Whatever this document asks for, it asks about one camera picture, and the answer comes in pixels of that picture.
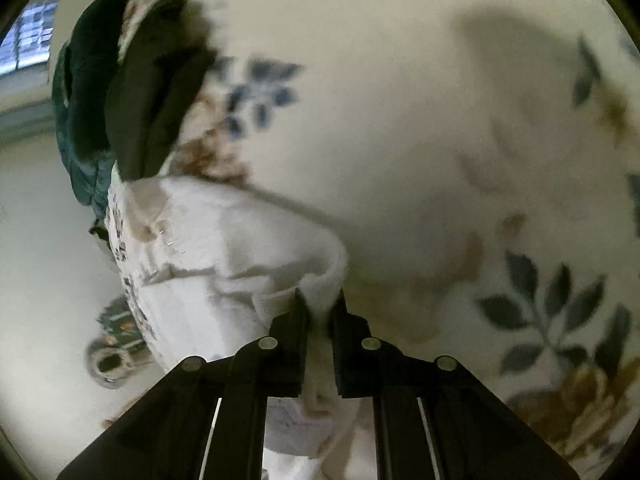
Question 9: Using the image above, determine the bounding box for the white garment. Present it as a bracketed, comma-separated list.
[106, 177, 376, 479]

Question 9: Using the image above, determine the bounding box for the green shelf with clutter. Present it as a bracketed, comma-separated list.
[85, 296, 151, 389]

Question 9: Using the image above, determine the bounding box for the floral bed sheet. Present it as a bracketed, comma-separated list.
[49, 0, 640, 480]

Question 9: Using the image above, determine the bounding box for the dark green quilt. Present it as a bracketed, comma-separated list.
[52, 0, 216, 240]

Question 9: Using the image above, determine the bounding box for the window with bars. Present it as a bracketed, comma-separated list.
[0, 0, 58, 76]

